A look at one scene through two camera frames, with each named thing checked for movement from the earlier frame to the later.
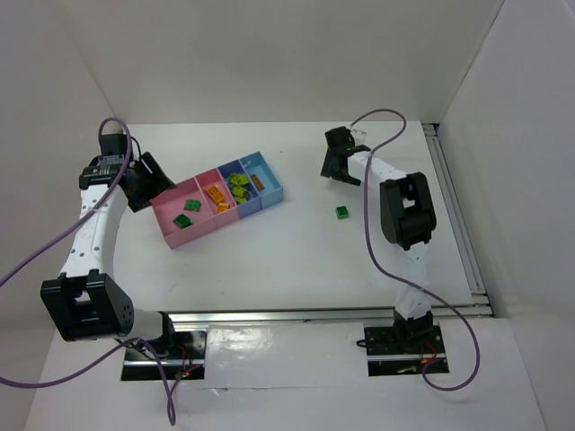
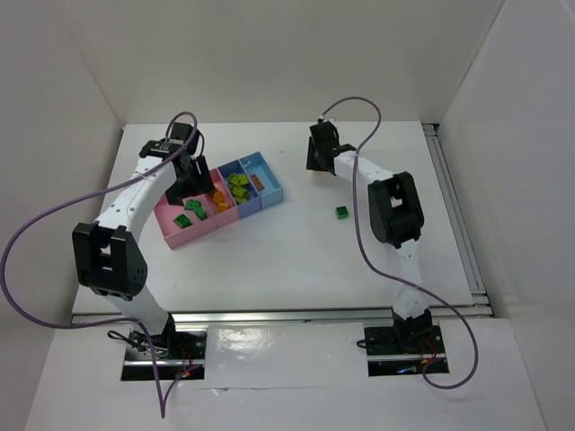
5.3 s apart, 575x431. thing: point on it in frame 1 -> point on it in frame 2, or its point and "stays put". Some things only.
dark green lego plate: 193,205 stays put
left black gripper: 146,180 -> 190,182
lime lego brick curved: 243,198 stays put
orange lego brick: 223,206 stays put
